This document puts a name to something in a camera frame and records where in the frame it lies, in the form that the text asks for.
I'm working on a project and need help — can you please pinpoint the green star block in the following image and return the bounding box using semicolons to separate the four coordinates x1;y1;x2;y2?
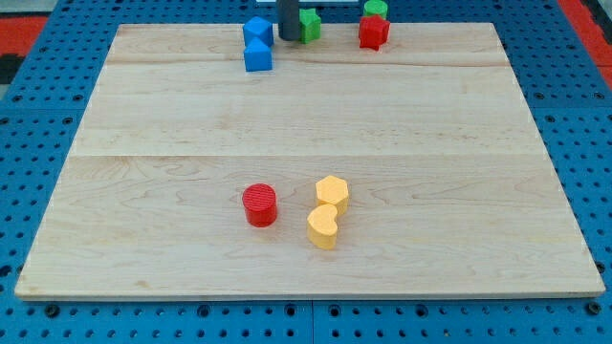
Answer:
299;9;321;44

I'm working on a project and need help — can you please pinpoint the red star block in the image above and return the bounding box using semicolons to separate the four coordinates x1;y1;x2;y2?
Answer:
359;14;390;51

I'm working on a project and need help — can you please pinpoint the yellow hexagon block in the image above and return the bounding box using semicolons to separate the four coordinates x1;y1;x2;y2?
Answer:
316;175;350;215

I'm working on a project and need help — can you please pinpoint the yellow heart block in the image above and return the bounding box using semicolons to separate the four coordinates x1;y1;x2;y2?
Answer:
307;204;339;249

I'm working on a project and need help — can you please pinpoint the red cylinder block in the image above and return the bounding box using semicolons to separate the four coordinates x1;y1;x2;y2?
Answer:
242;183;277;227

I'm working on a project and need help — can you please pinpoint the blue triangle block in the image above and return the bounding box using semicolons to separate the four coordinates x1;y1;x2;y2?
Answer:
243;38;273;72

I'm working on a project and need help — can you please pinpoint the light wooden board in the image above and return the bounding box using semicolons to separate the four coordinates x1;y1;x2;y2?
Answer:
14;23;604;301

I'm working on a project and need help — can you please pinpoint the blue cube block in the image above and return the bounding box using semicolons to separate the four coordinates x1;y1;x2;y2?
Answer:
242;16;273;47

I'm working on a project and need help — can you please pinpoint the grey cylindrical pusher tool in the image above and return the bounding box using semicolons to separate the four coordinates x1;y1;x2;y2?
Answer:
276;0;301;41

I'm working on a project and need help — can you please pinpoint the green cylinder block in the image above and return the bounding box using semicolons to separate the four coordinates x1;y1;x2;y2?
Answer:
363;0;388;19

